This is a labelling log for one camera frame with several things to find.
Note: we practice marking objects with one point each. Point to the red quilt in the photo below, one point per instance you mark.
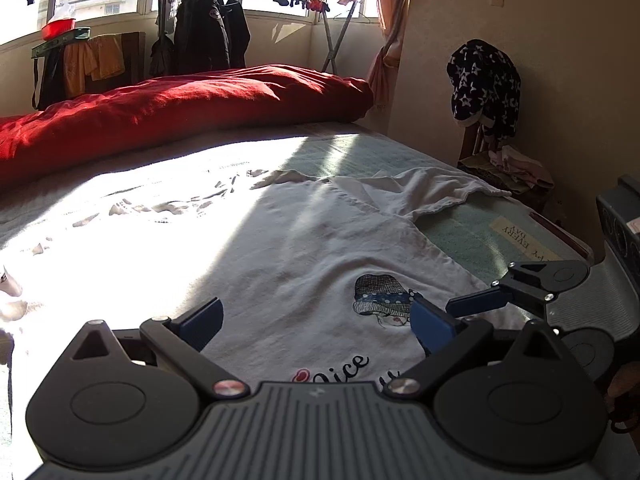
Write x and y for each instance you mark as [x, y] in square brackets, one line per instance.
[175, 105]

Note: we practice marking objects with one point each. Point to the black jacket with patch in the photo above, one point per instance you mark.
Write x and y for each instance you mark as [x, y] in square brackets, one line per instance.
[200, 35]

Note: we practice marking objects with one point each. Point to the white printed t-shirt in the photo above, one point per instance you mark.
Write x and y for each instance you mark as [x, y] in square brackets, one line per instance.
[300, 260]

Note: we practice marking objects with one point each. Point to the green table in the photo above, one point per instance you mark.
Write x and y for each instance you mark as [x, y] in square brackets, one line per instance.
[75, 35]

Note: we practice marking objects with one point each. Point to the brown wooden furniture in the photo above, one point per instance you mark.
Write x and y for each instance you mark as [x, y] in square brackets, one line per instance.
[134, 55]

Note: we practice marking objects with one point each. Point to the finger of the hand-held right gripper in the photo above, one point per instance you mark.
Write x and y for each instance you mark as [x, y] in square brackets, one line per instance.
[475, 302]

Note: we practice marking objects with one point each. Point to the pink curtain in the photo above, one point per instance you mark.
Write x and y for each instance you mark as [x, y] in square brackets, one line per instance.
[392, 10]

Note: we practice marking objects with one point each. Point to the red basin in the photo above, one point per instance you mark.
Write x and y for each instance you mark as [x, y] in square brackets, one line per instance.
[57, 30]

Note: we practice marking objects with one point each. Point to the dark hanging socks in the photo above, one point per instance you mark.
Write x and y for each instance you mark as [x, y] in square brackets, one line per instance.
[287, 0]

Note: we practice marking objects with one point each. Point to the pile of light clothes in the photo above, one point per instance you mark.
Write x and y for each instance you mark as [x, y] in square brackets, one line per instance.
[515, 165]

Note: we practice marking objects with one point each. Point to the red hanging garment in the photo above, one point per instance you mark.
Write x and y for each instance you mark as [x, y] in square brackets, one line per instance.
[317, 5]

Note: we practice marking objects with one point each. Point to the dark star-print garment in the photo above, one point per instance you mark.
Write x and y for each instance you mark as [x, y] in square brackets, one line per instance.
[480, 80]

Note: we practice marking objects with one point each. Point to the metal clothes drying rack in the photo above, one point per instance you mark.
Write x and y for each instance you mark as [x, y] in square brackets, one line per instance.
[337, 40]

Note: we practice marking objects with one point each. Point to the wooden chair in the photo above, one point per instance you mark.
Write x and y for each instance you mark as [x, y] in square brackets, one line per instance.
[467, 145]

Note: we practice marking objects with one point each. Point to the dark hanging bag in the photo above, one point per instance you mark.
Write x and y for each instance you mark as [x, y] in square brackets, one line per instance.
[161, 57]

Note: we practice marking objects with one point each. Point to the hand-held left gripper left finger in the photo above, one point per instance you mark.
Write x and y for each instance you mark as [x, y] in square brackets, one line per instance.
[205, 320]

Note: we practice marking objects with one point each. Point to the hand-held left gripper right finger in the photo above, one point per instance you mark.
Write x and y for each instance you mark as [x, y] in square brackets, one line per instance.
[430, 322]

